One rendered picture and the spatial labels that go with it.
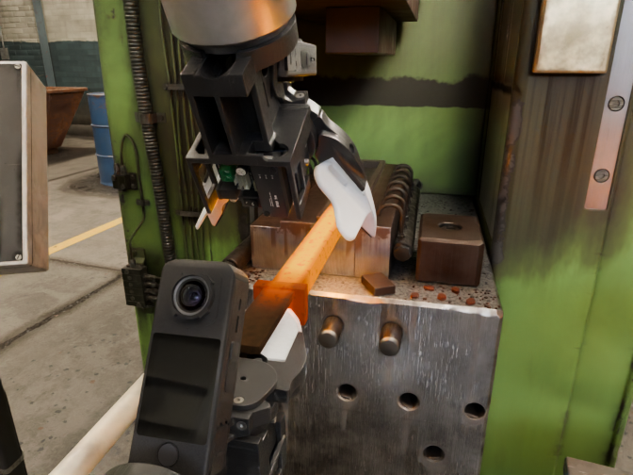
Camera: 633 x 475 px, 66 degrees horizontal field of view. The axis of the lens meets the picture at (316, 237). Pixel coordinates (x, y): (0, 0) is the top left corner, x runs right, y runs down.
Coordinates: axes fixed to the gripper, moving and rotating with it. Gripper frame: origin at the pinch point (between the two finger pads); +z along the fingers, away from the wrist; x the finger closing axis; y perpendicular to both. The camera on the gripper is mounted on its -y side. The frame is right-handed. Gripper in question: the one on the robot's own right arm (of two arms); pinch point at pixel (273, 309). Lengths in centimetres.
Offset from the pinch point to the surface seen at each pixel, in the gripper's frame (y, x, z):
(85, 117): 59, -547, 682
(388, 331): 12.1, 8.3, 19.6
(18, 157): -8.0, -40.5, 18.3
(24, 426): 99, -119, 77
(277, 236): 3.5, -8.5, 27.7
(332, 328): 12.1, 1.4, 18.8
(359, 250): 4.7, 3.3, 27.7
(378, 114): -9, 0, 76
